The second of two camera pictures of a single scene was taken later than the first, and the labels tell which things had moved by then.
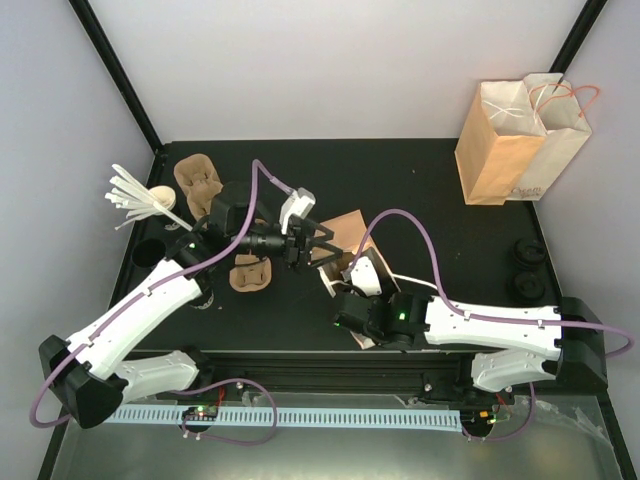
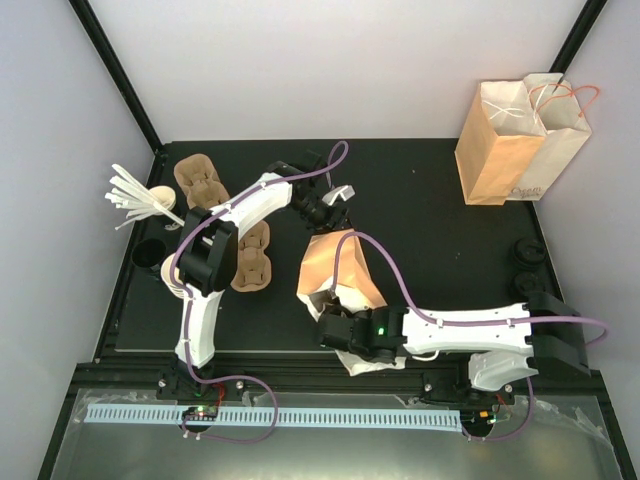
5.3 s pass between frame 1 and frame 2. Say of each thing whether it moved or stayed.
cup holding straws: stayed
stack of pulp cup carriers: stayed
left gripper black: moved
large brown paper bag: stayed
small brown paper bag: moved
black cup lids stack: stayed
